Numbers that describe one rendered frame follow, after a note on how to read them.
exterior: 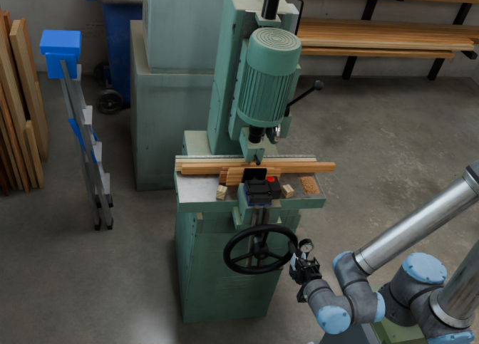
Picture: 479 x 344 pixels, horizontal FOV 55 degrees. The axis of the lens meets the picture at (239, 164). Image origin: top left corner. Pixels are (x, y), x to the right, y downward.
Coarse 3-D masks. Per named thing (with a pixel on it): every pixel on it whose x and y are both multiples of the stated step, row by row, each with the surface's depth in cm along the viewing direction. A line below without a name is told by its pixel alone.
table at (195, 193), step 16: (176, 176) 182; (192, 176) 184; (208, 176) 185; (288, 176) 193; (304, 176) 194; (176, 192) 179; (192, 192) 177; (208, 192) 178; (320, 192) 188; (192, 208) 175; (208, 208) 177; (224, 208) 179; (288, 208) 186; (304, 208) 188; (240, 224) 172
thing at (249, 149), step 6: (240, 132) 187; (246, 132) 183; (240, 138) 187; (246, 138) 180; (240, 144) 187; (246, 144) 178; (252, 144) 178; (258, 144) 178; (246, 150) 178; (252, 150) 176; (258, 150) 177; (246, 156) 178; (252, 156) 179; (258, 156) 179
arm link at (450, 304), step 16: (464, 272) 140; (448, 288) 148; (464, 288) 141; (416, 304) 162; (432, 304) 154; (448, 304) 148; (464, 304) 144; (416, 320) 164; (432, 320) 154; (448, 320) 149; (464, 320) 149; (432, 336) 154; (448, 336) 150; (464, 336) 149
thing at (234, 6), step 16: (224, 0) 180; (240, 0) 167; (256, 0) 170; (224, 16) 180; (240, 16) 163; (288, 16) 166; (224, 32) 180; (240, 32) 167; (224, 48) 180; (224, 64) 181; (224, 80) 181; (224, 96) 185; (224, 112) 190; (208, 128) 218; (224, 128) 196; (224, 144) 202
